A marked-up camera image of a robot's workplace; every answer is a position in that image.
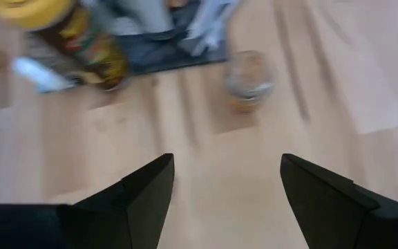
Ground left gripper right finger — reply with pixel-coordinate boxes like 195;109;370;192
280;154;398;249

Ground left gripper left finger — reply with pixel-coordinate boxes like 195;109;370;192
0;153;176;249

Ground white-lid sesame jar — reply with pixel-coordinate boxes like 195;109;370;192
10;30;82;94

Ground yellow-lid crunchy onion jar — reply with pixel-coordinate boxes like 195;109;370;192
0;0;131;91

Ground Yellowstone booklet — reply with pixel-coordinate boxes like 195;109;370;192
108;0;245;75

